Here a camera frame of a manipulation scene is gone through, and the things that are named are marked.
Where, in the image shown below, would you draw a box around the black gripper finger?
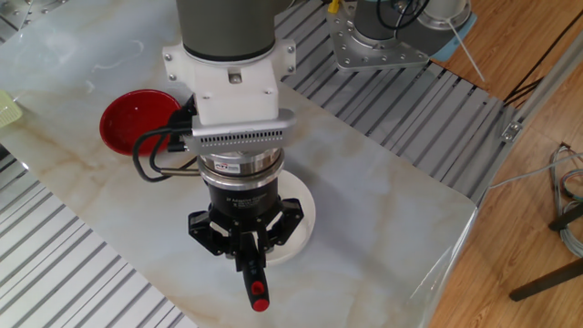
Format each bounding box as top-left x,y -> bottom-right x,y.
257,197 -> 305,269
189,210 -> 245,272

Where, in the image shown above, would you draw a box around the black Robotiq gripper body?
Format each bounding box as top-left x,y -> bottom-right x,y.
203,177 -> 281,234

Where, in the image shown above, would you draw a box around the black ladle red accents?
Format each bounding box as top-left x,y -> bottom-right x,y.
240,248 -> 271,313

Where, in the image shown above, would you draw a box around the white ceramic bowl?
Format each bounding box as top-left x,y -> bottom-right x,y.
218,168 -> 317,268

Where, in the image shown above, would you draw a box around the red bowl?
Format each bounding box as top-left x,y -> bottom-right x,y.
98,88 -> 183,157

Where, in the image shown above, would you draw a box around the silver force torque sensor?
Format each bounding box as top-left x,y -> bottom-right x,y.
196,148 -> 286,191

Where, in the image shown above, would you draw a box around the marble pattern table mat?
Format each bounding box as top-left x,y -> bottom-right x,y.
0,0 -> 478,328

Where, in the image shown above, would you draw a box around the yellow green plastic basket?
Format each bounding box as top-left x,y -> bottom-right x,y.
0,89 -> 24,129

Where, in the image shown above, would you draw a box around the white zip tie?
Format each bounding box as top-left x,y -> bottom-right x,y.
445,16 -> 487,84

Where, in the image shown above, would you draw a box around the black furniture leg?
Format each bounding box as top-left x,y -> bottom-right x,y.
508,257 -> 583,302
548,202 -> 583,232

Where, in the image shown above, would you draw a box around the silver screwed plate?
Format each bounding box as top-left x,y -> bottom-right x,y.
0,0 -> 69,45

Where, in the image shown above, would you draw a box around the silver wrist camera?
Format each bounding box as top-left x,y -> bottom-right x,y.
181,108 -> 297,156

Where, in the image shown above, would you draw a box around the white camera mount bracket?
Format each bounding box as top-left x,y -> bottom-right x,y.
162,38 -> 297,127

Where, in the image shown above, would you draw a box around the black wrist cable bundle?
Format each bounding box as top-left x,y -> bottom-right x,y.
131,95 -> 204,183

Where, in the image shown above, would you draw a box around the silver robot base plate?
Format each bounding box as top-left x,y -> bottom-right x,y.
326,0 -> 432,72

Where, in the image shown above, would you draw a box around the black base cable loop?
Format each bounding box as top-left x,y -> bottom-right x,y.
375,0 -> 432,33

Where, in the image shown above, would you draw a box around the steel corner bracket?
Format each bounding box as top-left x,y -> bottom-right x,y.
500,120 -> 524,145

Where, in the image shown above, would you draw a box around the light grey cable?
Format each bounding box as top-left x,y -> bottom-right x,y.
489,152 -> 583,190

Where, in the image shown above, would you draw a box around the black floor cables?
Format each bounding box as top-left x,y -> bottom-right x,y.
503,8 -> 583,108

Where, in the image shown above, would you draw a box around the grey cable bundle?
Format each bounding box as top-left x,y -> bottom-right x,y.
548,143 -> 583,259

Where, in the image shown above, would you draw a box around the aluminium frame beam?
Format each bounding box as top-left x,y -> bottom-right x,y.
468,29 -> 583,206

